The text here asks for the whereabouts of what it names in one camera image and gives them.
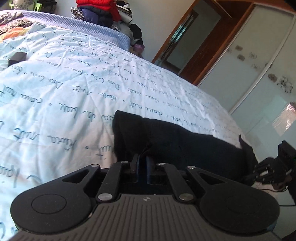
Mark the wooden door frame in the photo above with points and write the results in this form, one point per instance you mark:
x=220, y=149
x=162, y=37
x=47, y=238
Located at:
x=201, y=36

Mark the black bag on stool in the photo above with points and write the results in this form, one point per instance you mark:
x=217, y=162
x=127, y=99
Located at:
x=46, y=6

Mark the patterned cloth on bed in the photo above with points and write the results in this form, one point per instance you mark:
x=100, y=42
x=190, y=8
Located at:
x=13, y=24

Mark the white script-print bedspread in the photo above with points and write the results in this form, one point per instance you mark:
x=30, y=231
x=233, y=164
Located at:
x=57, y=106

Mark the small black box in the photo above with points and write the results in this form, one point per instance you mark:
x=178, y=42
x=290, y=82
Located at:
x=17, y=58

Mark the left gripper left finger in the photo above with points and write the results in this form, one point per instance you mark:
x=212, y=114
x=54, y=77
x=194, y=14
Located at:
x=118, y=173

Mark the blue striped blanket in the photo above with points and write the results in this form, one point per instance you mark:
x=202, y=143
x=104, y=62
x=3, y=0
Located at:
x=115, y=37

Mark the white sliding wardrobe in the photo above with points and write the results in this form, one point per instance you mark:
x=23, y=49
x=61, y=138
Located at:
x=254, y=80

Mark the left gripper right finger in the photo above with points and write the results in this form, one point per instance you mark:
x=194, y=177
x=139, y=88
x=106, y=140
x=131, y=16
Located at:
x=166, y=184

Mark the black pants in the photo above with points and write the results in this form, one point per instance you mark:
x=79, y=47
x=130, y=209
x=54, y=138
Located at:
x=166, y=142

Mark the pile of folded clothes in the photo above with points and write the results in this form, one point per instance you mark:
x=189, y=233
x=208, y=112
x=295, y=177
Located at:
x=103, y=13

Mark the grey and black bags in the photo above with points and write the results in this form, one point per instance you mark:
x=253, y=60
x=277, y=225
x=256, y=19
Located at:
x=134, y=33

